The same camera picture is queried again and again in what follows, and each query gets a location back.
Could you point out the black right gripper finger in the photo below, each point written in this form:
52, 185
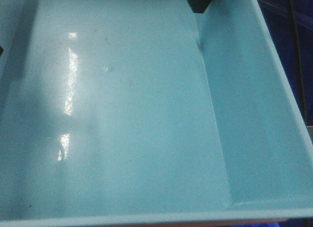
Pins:
199, 6

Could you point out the light blue plastic box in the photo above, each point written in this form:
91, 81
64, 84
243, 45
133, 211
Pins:
145, 113

